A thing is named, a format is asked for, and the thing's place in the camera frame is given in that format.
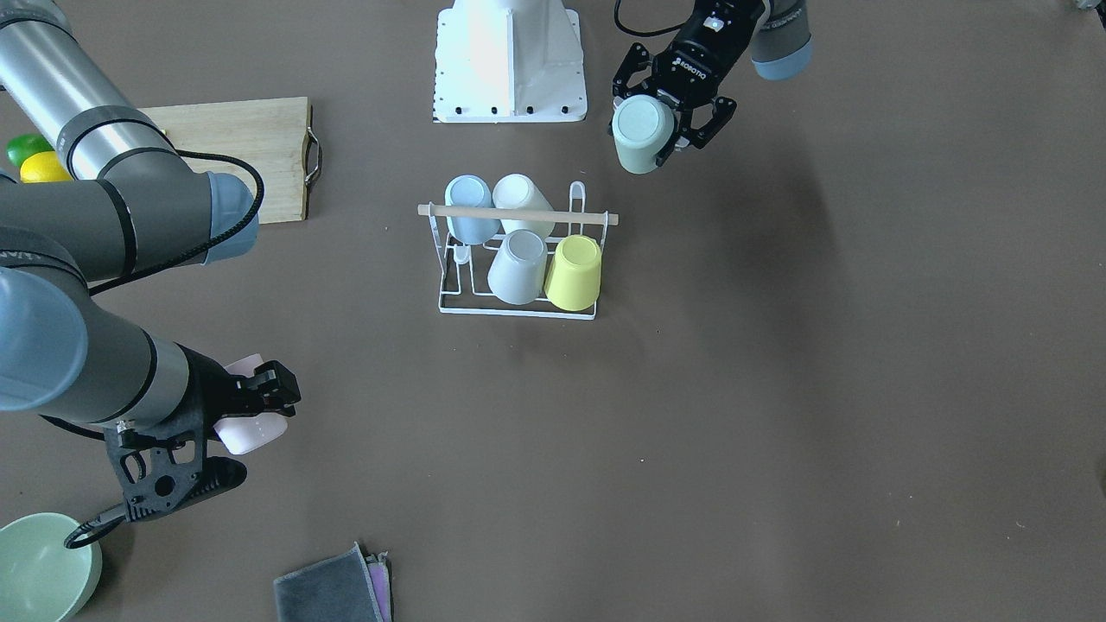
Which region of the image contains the cream white cup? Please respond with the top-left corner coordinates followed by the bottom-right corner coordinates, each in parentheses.
top-left (493, 174), bottom-right (556, 241)

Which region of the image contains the grey folded cloth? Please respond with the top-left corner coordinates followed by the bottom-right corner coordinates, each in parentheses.
top-left (273, 543), bottom-right (394, 621)

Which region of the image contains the yellow cup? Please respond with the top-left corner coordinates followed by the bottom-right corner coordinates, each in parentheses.
top-left (544, 235), bottom-right (601, 312)

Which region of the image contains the grey white cup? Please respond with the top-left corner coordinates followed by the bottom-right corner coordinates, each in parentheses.
top-left (487, 230), bottom-right (547, 305)

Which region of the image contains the wooden cutting board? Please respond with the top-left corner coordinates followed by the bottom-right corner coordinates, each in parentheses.
top-left (143, 96), bottom-right (313, 225)

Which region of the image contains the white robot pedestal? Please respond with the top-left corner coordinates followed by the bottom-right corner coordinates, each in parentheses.
top-left (432, 1), bottom-right (588, 124)

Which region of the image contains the yellow lemon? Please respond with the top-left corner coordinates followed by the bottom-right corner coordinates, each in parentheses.
top-left (19, 152), bottom-right (73, 182)

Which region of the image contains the green lime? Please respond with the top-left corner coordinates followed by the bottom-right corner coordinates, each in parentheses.
top-left (6, 133), bottom-right (54, 168)

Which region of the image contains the light blue cup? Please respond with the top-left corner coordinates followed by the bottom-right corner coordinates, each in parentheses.
top-left (444, 175), bottom-right (502, 246)

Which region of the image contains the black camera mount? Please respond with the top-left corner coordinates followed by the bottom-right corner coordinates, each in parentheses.
top-left (105, 418), bottom-right (246, 523)

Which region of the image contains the green cup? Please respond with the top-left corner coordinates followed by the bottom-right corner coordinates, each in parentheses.
top-left (611, 94), bottom-right (675, 175)

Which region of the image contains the white wire cup holder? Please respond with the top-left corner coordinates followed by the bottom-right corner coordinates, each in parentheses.
top-left (417, 182), bottom-right (620, 321)

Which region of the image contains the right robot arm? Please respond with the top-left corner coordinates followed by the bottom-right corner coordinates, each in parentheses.
top-left (3, 1), bottom-right (300, 437)

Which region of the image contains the mint green bowl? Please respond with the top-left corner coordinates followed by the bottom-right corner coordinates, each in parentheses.
top-left (1, 512), bottom-right (103, 621)

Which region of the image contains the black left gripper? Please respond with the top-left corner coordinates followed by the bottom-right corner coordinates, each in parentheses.
top-left (612, 1), bottom-right (769, 167)

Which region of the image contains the pink cup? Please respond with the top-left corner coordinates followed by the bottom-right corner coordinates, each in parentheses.
top-left (213, 352), bottom-right (289, 456)

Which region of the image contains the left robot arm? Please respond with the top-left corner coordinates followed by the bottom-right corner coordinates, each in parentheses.
top-left (609, 1), bottom-right (813, 175)

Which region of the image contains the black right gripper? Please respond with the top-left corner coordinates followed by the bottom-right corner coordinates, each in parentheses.
top-left (177, 348), bottom-right (302, 433)

